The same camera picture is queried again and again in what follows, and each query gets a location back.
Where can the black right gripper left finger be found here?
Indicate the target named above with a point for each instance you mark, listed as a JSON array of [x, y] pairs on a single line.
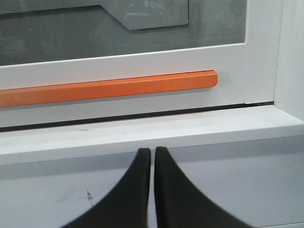
[[125, 206]]

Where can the orange sash handle bar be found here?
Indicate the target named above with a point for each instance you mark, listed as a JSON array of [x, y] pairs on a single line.
[[108, 88]]

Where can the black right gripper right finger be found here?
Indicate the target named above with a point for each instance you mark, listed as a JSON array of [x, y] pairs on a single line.
[[179, 204]]

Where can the white framed glass sash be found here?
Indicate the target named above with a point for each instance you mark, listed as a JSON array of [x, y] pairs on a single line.
[[55, 42]]

